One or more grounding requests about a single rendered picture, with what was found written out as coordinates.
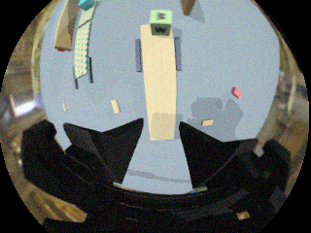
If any light green letter cube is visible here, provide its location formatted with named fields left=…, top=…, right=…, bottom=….
left=149, top=9, right=172, bottom=36

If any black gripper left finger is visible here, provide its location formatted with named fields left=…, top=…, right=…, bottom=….
left=63, top=117, right=144, bottom=184

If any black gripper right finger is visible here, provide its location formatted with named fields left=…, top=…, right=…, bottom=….
left=179, top=121, right=259, bottom=189

